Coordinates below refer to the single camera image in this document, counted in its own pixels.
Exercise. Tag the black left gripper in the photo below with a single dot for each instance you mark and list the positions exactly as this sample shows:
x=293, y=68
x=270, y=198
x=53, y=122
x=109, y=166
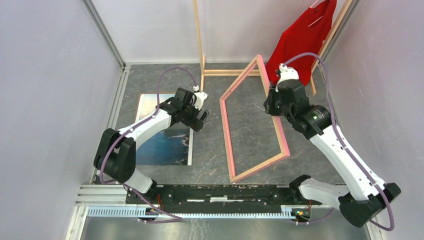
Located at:
x=195, y=123

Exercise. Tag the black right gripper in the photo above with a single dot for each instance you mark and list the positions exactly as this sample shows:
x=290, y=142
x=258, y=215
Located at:
x=268, y=104

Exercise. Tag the seascape photo print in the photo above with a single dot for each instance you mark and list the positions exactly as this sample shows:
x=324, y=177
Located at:
x=170, y=147

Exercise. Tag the pink wooden picture frame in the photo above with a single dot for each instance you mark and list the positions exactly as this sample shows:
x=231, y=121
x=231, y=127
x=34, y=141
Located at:
x=253, y=140

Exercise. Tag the brown backing board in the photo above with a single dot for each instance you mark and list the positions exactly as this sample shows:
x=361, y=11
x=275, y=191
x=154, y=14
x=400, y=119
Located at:
x=147, y=103

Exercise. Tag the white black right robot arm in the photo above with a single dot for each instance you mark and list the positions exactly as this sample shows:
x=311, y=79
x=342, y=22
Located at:
x=364, y=194

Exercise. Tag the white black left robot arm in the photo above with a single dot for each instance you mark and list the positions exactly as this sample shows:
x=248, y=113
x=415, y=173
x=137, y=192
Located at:
x=115, y=158

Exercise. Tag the red t-shirt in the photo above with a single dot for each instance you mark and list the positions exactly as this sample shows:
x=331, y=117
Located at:
x=298, y=39

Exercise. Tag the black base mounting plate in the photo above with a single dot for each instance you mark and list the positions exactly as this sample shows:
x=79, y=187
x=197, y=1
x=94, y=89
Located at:
x=225, y=199

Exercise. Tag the pink clothes hanger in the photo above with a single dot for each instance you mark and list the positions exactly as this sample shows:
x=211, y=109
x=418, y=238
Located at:
x=318, y=10

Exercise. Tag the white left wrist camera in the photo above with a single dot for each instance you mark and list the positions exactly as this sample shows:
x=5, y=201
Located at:
x=199, y=97

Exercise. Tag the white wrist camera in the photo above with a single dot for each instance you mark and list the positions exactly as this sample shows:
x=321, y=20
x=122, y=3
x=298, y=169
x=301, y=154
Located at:
x=285, y=73
x=199, y=97

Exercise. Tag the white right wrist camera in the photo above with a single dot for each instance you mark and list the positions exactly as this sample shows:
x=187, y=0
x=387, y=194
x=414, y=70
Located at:
x=285, y=73

